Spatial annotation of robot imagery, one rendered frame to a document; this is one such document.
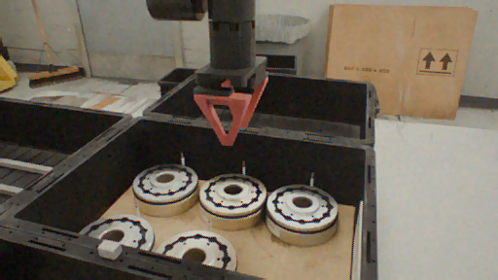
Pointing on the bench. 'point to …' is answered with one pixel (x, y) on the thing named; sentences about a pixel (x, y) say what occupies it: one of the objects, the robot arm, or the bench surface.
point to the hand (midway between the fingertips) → (234, 129)
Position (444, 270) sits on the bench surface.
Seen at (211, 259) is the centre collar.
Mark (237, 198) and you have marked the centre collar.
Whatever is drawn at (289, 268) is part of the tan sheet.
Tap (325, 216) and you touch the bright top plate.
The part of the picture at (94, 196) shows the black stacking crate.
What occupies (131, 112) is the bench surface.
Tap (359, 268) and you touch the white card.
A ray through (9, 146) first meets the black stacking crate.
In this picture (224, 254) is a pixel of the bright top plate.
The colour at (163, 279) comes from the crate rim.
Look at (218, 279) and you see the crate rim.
